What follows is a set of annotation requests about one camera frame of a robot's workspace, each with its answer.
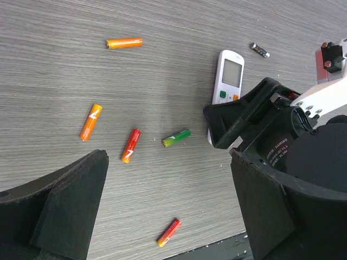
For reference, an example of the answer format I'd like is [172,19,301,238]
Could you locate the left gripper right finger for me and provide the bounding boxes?
[230,149,346,259]

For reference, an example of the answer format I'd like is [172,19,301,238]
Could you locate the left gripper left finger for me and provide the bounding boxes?
[1,149,109,259]

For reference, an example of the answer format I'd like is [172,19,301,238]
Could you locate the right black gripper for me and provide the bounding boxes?
[203,77,317,173]

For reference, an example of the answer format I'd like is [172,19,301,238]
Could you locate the white remote control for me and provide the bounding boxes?
[207,49,245,146]

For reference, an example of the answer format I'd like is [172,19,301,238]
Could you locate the green battery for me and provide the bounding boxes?
[162,129,191,148]

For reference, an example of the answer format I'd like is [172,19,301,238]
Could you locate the black battery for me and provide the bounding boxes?
[249,42,270,58]

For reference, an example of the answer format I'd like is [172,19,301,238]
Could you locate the red orange battery middle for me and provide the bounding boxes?
[121,129,142,164]

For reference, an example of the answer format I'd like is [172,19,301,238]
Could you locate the red orange battery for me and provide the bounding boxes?
[121,129,142,164]
[157,218,182,247]

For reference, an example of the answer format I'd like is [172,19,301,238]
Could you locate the red orange battery lower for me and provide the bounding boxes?
[157,218,182,247]

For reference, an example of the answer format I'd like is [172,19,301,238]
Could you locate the orange battery upper left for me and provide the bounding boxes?
[106,37,143,49]

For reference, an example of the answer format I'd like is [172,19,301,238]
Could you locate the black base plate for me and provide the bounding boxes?
[167,232,254,260]

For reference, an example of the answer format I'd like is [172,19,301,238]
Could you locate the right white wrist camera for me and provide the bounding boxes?
[290,37,347,120]

